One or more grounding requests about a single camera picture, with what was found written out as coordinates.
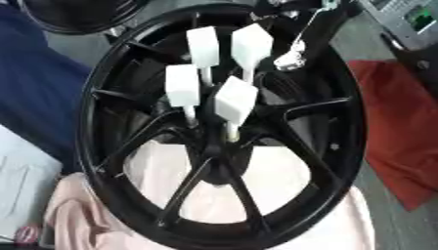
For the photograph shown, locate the white flat box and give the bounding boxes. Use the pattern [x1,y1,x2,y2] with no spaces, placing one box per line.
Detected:
[0,124,66,242]

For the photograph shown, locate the small pink red object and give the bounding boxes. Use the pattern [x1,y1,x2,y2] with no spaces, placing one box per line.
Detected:
[12,224,43,246]

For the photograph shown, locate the black round tyre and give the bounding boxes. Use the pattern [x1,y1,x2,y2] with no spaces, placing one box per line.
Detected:
[15,0,151,36]

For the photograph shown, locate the black spoked wheel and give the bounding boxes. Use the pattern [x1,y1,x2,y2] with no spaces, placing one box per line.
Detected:
[75,3,369,250]

